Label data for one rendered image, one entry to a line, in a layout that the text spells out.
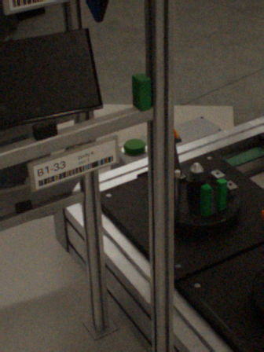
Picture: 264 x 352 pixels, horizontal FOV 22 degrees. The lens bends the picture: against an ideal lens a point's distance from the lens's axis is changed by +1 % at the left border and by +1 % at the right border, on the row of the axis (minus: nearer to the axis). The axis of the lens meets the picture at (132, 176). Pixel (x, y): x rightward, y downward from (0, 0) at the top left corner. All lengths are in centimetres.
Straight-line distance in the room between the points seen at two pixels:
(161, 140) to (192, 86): 292
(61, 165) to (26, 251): 59
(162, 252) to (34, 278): 43
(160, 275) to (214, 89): 282
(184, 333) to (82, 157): 35
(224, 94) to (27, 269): 246
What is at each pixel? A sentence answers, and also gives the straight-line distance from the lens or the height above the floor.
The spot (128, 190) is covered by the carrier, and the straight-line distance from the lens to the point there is 110.
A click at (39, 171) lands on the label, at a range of 59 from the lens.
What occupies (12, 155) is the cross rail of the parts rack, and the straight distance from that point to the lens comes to 57.
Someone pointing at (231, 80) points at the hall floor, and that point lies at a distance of 362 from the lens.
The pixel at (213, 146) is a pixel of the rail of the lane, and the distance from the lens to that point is 123.
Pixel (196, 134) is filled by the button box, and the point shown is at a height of 96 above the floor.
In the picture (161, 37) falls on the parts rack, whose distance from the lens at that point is 59.
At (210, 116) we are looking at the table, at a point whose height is 86.
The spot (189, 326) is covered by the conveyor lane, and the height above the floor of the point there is 95.
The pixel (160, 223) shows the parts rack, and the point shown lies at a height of 118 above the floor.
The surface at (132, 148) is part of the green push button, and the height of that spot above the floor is 97.
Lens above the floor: 161
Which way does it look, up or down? 34 degrees down
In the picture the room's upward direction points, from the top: 2 degrees counter-clockwise
